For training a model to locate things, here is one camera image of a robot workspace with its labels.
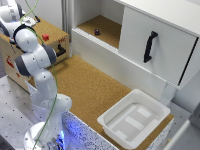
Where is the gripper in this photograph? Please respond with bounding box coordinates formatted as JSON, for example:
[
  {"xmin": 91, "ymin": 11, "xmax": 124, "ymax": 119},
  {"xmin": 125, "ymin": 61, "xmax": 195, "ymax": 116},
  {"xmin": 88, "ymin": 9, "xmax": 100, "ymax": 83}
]
[{"xmin": 20, "ymin": 14, "xmax": 39, "ymax": 28}]

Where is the purple block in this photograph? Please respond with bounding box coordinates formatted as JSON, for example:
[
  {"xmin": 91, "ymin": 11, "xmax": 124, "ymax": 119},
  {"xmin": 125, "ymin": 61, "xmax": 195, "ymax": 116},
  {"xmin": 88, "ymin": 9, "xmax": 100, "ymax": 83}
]
[{"xmin": 93, "ymin": 28, "xmax": 101, "ymax": 36}]

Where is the white cabinet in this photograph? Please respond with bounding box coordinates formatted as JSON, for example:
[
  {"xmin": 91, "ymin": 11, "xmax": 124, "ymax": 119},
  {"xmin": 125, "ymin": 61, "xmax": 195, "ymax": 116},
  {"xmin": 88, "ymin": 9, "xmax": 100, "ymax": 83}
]
[{"xmin": 71, "ymin": 0, "xmax": 200, "ymax": 108}]

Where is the white sliding door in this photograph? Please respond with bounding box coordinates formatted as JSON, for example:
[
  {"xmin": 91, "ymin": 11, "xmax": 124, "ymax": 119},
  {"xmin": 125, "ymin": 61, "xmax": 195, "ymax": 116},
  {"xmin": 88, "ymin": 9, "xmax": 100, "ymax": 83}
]
[{"xmin": 117, "ymin": 5, "xmax": 200, "ymax": 87}]

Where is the white plastic box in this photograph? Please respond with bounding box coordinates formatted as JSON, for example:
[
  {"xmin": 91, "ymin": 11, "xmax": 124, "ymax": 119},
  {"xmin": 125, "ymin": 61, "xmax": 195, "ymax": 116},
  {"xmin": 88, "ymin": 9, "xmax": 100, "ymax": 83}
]
[{"xmin": 96, "ymin": 88, "xmax": 172, "ymax": 150}]

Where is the black drawer handle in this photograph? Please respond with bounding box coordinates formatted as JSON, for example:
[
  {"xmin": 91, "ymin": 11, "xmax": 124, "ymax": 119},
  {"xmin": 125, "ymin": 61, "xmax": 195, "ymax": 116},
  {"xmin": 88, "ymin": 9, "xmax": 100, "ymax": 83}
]
[{"xmin": 55, "ymin": 43, "xmax": 67, "ymax": 58}]

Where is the green cable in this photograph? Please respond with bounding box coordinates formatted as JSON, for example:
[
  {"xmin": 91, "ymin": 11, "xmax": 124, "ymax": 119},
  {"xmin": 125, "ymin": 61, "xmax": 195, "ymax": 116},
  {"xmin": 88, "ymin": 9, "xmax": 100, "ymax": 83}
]
[{"xmin": 19, "ymin": 0, "xmax": 60, "ymax": 150}]

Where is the black door handle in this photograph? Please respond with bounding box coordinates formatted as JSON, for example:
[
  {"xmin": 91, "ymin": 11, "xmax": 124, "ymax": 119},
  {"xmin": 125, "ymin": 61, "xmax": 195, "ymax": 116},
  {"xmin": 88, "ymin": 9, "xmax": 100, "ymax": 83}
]
[{"xmin": 143, "ymin": 30, "xmax": 159, "ymax": 64}]

